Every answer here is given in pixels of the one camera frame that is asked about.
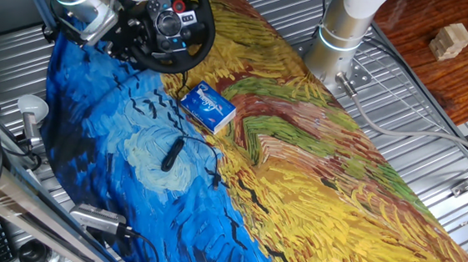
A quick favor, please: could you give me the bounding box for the black depth camera cable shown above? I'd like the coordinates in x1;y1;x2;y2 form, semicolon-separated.
121;224;164;262

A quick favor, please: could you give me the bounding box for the silver ribbed depth camera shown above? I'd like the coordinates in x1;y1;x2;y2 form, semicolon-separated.
67;201;129;237

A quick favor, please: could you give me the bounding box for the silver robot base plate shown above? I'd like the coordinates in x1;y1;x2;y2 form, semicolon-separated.
293;35;375;101

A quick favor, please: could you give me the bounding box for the black racing steering wheel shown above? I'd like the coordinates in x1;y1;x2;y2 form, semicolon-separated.
128;0;219;78

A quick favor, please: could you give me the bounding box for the Van Gogh painting tablecloth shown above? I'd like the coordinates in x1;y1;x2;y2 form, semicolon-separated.
30;0;468;262

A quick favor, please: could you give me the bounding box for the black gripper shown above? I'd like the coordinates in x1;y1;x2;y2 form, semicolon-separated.
97;9;160;65

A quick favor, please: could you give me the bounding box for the aluminium frame bar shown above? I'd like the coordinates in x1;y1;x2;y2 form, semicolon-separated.
0;135;138;262

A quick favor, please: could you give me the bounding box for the silver wrist camera bar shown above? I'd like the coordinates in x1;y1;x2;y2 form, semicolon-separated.
82;7;120;50

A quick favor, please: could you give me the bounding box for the black USB cable bundle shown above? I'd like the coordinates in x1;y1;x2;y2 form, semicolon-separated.
159;70;231;192

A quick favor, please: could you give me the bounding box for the black pole clamp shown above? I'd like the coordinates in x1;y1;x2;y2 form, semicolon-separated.
42;22;62;45

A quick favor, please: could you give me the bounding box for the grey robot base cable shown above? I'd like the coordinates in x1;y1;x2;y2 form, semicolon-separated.
329;70;468;165

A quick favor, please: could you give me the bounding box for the blue tissue pack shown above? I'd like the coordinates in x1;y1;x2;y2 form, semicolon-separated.
177;78;239;137

